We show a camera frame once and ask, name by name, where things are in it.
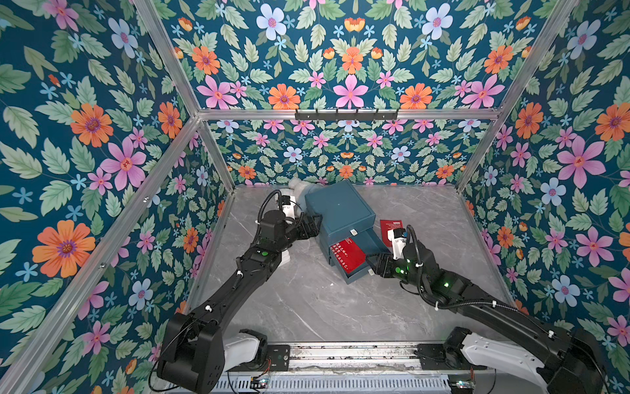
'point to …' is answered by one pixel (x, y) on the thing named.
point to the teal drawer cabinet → (349, 236)
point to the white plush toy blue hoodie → (299, 187)
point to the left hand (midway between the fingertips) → (315, 215)
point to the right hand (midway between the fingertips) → (374, 254)
